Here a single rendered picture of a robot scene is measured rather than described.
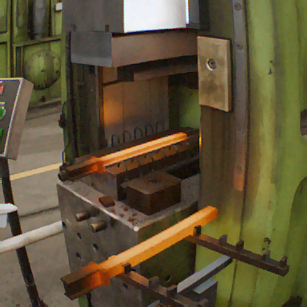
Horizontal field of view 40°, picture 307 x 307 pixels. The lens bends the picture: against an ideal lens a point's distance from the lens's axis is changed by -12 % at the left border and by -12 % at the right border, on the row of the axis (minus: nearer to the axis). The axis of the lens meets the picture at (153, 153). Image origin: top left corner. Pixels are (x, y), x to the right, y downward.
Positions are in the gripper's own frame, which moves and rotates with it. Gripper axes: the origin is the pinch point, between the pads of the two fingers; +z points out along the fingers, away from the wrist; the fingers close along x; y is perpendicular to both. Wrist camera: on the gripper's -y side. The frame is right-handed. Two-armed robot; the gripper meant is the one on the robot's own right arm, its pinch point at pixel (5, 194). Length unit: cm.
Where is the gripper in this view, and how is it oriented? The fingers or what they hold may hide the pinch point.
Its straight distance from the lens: 114.7
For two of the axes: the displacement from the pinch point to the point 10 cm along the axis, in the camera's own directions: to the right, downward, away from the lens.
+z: 7.5, -2.5, 6.2
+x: 6.6, 2.5, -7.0
